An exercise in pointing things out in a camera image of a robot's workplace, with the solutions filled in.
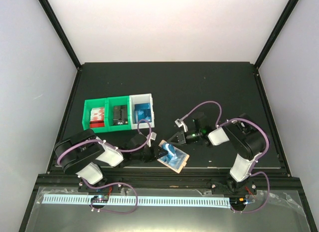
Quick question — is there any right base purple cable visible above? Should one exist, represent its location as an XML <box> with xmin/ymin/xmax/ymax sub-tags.
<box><xmin>230</xmin><ymin>171</ymin><xmax>271</xmax><ymax>215</ymax></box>

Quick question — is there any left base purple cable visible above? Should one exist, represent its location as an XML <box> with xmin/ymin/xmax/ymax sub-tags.
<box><xmin>82</xmin><ymin>181</ymin><xmax>139</xmax><ymax>215</ymax></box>

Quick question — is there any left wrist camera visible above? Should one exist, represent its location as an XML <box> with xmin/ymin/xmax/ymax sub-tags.
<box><xmin>150</xmin><ymin>132</ymin><xmax>157</xmax><ymax>140</ymax></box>

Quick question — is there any green bin middle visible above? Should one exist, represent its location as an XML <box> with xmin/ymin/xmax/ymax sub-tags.
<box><xmin>106</xmin><ymin>96</ymin><xmax>131</xmax><ymax>132</ymax></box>

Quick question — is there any blue card stack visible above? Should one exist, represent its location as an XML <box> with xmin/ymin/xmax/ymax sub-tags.
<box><xmin>134</xmin><ymin>103</ymin><xmax>152</xmax><ymax>123</ymax></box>

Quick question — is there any tan leather card holder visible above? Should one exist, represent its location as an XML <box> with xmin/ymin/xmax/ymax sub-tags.
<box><xmin>157</xmin><ymin>140</ymin><xmax>189</xmax><ymax>174</ymax></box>

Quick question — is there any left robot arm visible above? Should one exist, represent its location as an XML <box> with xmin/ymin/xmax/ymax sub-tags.
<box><xmin>53</xmin><ymin>129</ymin><xmax>167</xmax><ymax>192</ymax></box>

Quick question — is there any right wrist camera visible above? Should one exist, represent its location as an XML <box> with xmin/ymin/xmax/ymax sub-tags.
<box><xmin>175</xmin><ymin>119</ymin><xmax>188</xmax><ymax>132</ymax></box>

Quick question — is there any green bin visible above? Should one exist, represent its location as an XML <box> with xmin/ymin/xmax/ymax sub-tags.
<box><xmin>82</xmin><ymin>98</ymin><xmax>109</xmax><ymax>133</ymax></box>
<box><xmin>106</xmin><ymin>96</ymin><xmax>131</xmax><ymax>132</ymax></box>

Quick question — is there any circuit board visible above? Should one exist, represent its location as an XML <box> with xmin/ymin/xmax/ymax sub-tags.
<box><xmin>229</xmin><ymin>198</ymin><xmax>255</xmax><ymax>205</ymax></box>
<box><xmin>90</xmin><ymin>195</ymin><xmax>109</xmax><ymax>204</ymax></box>

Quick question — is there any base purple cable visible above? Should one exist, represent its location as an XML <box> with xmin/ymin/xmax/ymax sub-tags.
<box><xmin>230</xmin><ymin>171</ymin><xmax>271</xmax><ymax>215</ymax></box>
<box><xmin>82</xmin><ymin>181</ymin><xmax>139</xmax><ymax>215</ymax></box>

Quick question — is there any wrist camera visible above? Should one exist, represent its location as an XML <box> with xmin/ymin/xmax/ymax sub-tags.
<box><xmin>175</xmin><ymin>119</ymin><xmax>188</xmax><ymax>132</ymax></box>
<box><xmin>150</xmin><ymin>132</ymin><xmax>157</xmax><ymax>140</ymax></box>

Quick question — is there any white slotted cable duct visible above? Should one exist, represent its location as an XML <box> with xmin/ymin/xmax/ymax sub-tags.
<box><xmin>42</xmin><ymin>194</ymin><xmax>231</xmax><ymax>209</ymax></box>

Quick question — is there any black frame post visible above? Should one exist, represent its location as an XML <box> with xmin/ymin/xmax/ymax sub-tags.
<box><xmin>38</xmin><ymin>0</ymin><xmax>82</xmax><ymax>70</ymax></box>
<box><xmin>254</xmin><ymin>0</ymin><xmax>299</xmax><ymax>69</ymax></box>

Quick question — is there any white bin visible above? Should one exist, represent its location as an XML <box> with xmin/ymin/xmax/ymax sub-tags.
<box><xmin>129</xmin><ymin>93</ymin><xmax>155</xmax><ymax>130</ymax></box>

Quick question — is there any black card stack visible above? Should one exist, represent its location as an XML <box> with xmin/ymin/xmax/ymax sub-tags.
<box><xmin>113</xmin><ymin>105</ymin><xmax>128</xmax><ymax>126</ymax></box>

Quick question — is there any right circuit board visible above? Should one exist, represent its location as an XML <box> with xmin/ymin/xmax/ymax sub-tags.
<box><xmin>229</xmin><ymin>198</ymin><xmax>255</xmax><ymax>205</ymax></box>

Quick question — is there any red white card stack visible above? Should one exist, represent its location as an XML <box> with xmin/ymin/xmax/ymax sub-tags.
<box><xmin>89</xmin><ymin>107</ymin><xmax>105</xmax><ymax>128</ymax></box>

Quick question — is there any black frame post left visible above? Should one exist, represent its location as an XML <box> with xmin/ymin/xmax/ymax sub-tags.
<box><xmin>38</xmin><ymin>0</ymin><xmax>82</xmax><ymax>70</ymax></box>

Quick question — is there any left circuit board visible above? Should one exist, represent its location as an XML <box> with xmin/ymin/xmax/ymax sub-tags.
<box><xmin>90</xmin><ymin>195</ymin><xmax>109</xmax><ymax>204</ymax></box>

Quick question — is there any black frame post right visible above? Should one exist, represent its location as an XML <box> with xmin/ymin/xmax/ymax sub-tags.
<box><xmin>254</xmin><ymin>0</ymin><xmax>299</xmax><ymax>69</ymax></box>

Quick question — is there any green bin left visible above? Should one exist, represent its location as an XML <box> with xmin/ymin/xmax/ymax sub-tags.
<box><xmin>82</xmin><ymin>98</ymin><xmax>109</xmax><ymax>133</ymax></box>

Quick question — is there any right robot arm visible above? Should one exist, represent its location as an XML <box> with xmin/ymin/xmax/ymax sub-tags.
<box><xmin>168</xmin><ymin>112</ymin><xmax>270</xmax><ymax>194</ymax></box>

